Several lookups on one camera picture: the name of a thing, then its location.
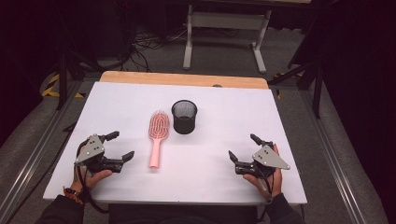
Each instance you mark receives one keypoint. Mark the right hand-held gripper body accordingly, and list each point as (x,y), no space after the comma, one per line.
(269,159)

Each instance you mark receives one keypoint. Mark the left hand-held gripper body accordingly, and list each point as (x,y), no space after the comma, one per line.
(91,149)

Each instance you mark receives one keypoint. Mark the pink hairbrush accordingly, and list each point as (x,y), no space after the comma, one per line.
(158,124)

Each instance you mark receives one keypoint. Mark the black mesh cup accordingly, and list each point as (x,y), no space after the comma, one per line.
(184,119)

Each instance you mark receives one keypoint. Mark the person's right hand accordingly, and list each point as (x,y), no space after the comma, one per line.
(275,183)

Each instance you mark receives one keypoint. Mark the person's left hand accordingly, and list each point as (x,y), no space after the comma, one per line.
(93,179)

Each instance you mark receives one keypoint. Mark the white board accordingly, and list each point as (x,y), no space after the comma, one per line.
(193,183)

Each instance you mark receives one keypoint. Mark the yellow and black floor tape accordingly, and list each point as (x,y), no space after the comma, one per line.
(49,90)

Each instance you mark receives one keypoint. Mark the black metal stand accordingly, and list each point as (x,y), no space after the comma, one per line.
(63,81)
(317,90)

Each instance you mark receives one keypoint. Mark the person's lap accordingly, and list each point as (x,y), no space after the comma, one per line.
(183,215)

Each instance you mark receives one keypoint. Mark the wooden table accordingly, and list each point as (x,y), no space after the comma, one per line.
(174,79)

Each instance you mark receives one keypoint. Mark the aluminium rail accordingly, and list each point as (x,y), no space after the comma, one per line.
(336,168)
(34,155)

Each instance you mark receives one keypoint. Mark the grey metal table frame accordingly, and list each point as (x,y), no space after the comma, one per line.
(227,21)

